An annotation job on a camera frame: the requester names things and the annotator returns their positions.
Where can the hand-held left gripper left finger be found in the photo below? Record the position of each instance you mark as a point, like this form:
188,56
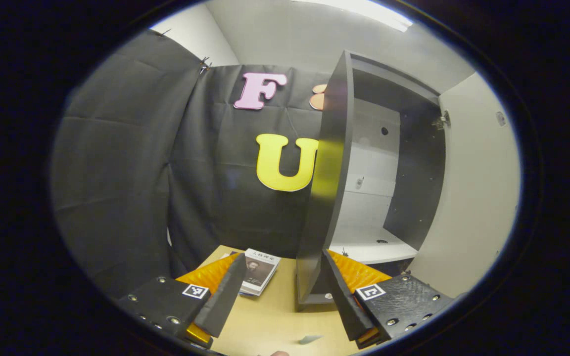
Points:
225,291

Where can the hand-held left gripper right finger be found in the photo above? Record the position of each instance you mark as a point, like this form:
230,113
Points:
344,301

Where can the dark grey cabinet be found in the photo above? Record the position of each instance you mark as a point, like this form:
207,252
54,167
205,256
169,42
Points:
324,198

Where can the beige cabinet door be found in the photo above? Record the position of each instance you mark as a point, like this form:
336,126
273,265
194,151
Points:
478,198

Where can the metal door hinge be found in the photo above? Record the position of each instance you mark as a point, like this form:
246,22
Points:
442,121

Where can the white book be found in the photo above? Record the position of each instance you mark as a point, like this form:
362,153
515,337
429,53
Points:
233,255

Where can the portrait cover book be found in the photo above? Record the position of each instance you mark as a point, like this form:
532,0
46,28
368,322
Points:
260,272

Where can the black backdrop cloth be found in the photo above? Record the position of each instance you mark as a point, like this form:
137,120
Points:
141,173

